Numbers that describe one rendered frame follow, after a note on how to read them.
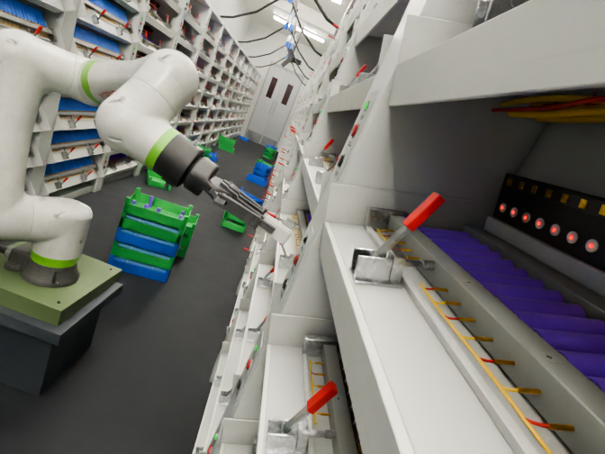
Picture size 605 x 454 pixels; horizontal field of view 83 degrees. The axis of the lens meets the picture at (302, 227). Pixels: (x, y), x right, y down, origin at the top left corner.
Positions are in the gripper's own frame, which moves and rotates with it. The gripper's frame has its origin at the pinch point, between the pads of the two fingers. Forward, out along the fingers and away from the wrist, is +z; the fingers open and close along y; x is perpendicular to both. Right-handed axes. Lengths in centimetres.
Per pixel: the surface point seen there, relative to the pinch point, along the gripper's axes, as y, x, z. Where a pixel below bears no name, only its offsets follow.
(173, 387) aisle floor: -35, -82, 12
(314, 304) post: 27.4, 2.3, 6.6
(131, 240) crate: -97, -76, -38
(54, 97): -117, -44, -109
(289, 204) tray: -42.3, -2.4, 5.7
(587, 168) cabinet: 37, 34, 15
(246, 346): 3.2, -25.6, 11.0
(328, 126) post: -42.5, 25.2, 0.1
